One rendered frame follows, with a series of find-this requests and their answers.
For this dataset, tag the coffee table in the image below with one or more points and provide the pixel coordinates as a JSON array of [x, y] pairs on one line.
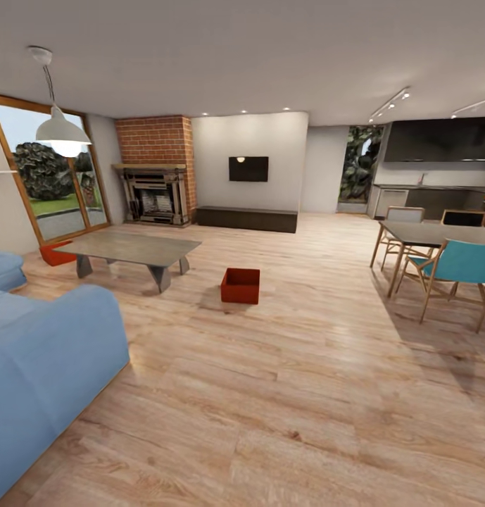
[[158, 253]]

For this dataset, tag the storage box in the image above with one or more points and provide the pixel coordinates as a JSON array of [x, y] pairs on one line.
[[241, 285], [54, 257]]

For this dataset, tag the door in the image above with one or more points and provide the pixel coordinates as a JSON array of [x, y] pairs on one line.
[[63, 196]]

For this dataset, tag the wood fireplace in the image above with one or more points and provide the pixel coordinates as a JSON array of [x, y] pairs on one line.
[[155, 196]]

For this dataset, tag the cabinet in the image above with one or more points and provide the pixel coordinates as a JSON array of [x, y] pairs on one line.
[[417, 140], [248, 218], [467, 141]]

